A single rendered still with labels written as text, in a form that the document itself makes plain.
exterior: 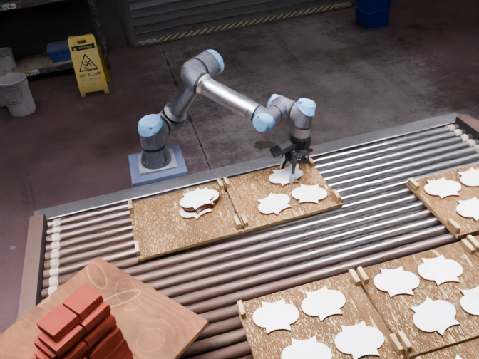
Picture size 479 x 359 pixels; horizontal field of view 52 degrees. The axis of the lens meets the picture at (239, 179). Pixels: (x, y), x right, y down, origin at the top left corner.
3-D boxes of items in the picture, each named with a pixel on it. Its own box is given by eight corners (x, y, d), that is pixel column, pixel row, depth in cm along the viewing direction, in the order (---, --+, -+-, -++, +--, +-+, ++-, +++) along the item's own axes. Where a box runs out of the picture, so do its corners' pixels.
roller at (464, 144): (49, 249, 199) (45, 241, 196) (472, 144, 229) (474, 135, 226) (48, 258, 195) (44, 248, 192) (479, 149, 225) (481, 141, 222)
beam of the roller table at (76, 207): (38, 221, 218) (33, 210, 214) (452, 122, 250) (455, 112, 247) (37, 233, 211) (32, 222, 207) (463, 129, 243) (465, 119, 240)
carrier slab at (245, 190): (222, 183, 216) (222, 180, 215) (308, 161, 223) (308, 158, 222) (245, 233, 188) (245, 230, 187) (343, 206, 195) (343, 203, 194)
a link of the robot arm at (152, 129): (135, 146, 236) (130, 122, 228) (154, 134, 245) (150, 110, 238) (155, 152, 231) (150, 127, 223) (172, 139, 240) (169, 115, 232)
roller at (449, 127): (50, 226, 210) (47, 218, 207) (452, 129, 241) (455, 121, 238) (50, 233, 207) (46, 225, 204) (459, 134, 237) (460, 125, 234)
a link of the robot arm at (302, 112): (301, 95, 198) (320, 102, 195) (295, 119, 204) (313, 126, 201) (292, 100, 192) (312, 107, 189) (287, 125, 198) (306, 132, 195)
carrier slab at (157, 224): (129, 206, 209) (127, 204, 208) (221, 183, 216) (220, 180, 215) (137, 262, 181) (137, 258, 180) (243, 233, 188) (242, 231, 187)
